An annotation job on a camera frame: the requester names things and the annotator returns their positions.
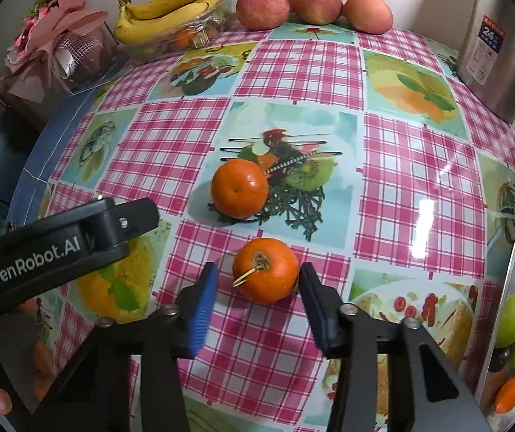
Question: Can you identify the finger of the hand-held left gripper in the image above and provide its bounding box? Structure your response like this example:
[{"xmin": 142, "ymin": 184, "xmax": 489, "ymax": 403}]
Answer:
[{"xmin": 116, "ymin": 198, "xmax": 159, "ymax": 241}]

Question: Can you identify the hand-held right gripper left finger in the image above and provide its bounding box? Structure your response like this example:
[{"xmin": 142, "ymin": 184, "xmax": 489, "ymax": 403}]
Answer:
[{"xmin": 37, "ymin": 262, "xmax": 220, "ymax": 432}]

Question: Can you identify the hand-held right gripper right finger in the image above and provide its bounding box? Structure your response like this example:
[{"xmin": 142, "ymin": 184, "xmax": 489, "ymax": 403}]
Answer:
[{"xmin": 299, "ymin": 262, "xmax": 492, "ymax": 432}]

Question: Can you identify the orange tangerine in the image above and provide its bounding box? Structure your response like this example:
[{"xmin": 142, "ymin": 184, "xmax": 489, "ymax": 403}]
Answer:
[
  {"xmin": 493, "ymin": 375, "xmax": 515, "ymax": 415},
  {"xmin": 232, "ymin": 238, "xmax": 301, "ymax": 305},
  {"xmin": 211, "ymin": 158, "xmax": 270, "ymax": 219}
]

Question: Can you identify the dark purple plum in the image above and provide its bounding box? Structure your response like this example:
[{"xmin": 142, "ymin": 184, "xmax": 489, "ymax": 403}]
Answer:
[{"xmin": 489, "ymin": 346, "xmax": 512, "ymax": 373}]

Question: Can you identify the elongated green jujube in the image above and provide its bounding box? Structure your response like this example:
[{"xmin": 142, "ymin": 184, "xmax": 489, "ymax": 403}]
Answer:
[{"xmin": 495, "ymin": 292, "xmax": 515, "ymax": 349}]

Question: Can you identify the pink plaid printed tablecloth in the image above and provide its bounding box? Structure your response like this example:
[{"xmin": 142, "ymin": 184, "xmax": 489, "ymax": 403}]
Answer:
[{"xmin": 37, "ymin": 24, "xmax": 515, "ymax": 432}]

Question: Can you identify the clear plastic container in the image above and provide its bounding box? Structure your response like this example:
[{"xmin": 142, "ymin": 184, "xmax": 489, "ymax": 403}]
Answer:
[{"xmin": 122, "ymin": 0, "xmax": 235, "ymax": 61}]

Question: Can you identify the pink flower bouquet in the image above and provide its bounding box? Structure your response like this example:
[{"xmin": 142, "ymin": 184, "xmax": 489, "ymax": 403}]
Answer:
[{"xmin": 3, "ymin": 0, "xmax": 118, "ymax": 95}]

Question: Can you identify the red apple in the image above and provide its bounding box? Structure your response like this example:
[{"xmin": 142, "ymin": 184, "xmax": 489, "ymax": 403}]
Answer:
[
  {"xmin": 284, "ymin": 0, "xmax": 343, "ymax": 25},
  {"xmin": 344, "ymin": 0, "xmax": 394, "ymax": 35},
  {"xmin": 236, "ymin": 0, "xmax": 291, "ymax": 31}
]

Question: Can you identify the stainless steel thermos jug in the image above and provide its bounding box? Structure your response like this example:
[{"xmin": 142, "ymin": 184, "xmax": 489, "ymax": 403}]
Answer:
[{"xmin": 456, "ymin": 0, "xmax": 515, "ymax": 124}]

